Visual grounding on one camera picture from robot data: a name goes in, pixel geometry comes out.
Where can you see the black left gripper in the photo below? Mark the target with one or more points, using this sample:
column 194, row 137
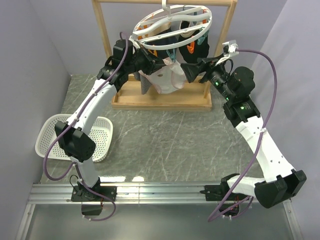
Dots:
column 152, row 64

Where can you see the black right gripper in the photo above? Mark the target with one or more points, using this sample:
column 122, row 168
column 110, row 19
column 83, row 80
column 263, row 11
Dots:
column 208, row 65

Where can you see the white pink-trimmed underwear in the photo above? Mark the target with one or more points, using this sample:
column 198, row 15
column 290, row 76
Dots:
column 168, row 79

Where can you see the white oval clip hanger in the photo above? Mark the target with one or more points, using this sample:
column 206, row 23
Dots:
column 199, row 16

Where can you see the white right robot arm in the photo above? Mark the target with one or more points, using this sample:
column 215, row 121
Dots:
column 280, row 181

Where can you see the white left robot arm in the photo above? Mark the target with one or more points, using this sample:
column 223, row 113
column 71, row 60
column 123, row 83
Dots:
column 73, row 134

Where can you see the navy blue underwear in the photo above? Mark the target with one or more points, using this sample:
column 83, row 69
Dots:
column 153, row 39

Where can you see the black underwear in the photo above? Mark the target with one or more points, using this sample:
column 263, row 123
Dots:
column 195, row 50

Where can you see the grey striped underwear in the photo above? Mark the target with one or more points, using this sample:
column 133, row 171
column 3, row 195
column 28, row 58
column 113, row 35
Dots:
column 145, row 84

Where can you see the orange clothes peg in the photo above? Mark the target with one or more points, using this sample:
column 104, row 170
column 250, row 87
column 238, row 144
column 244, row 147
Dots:
column 153, row 52
column 191, row 47

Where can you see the teal clothes peg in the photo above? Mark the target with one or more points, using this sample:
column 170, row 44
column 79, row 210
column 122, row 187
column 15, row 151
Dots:
column 201, row 40
column 205, row 34
column 171, row 54

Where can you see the white perforated plastic basket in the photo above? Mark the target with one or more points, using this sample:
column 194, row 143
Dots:
column 101, row 133

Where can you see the wooden hanging rack frame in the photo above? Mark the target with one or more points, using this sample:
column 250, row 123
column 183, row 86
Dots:
column 193, row 96

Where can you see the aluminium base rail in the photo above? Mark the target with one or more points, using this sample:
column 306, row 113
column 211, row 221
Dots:
column 160, row 162

